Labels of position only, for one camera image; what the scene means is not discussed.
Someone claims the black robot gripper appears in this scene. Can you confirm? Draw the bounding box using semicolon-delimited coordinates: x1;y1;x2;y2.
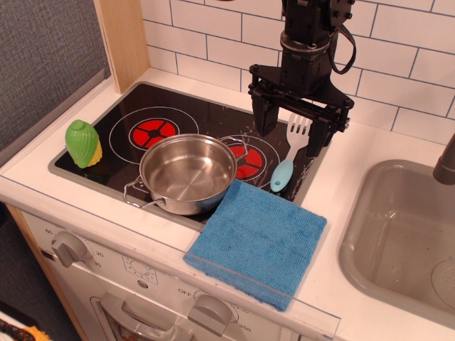
249;50;353;158

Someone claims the stainless steel pot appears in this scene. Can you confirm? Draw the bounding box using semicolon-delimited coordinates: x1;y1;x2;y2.
123;134;248;216

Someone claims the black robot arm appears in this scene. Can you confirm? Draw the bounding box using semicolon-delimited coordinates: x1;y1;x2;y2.
249;0;355;158

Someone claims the blue folded cloth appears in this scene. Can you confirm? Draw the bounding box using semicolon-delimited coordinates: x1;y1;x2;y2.
183;180;327;312

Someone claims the grey toy sink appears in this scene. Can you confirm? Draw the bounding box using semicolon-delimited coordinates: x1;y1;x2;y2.
339;160;454;328

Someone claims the grey faucet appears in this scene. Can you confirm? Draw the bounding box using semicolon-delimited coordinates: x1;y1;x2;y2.
432;135;455;185

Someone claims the black toy stovetop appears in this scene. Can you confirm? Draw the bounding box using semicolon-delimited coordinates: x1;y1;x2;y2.
48;81;332;234

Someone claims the grey oven knob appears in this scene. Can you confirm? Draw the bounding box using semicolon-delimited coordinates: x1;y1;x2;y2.
188;295;233;337

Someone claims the green yellow toy corn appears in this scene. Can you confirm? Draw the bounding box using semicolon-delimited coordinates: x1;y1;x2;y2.
65;119;102;169

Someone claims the grey timer knob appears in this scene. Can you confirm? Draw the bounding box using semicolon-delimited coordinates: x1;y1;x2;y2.
51;232;87;268

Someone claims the yellow object bottom left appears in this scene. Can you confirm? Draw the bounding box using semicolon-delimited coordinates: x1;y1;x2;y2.
1;320;50;341

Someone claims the white spatula blue handle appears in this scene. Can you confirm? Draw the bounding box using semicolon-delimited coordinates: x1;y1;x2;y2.
270;114;311;193

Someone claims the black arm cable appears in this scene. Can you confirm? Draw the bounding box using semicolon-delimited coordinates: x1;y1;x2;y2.
328;23;357;76

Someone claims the wooden side post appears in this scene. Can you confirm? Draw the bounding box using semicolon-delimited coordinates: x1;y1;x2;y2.
93;0;150;94

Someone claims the grey oven door handle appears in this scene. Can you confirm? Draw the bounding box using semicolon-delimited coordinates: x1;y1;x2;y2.
98;293;195;340

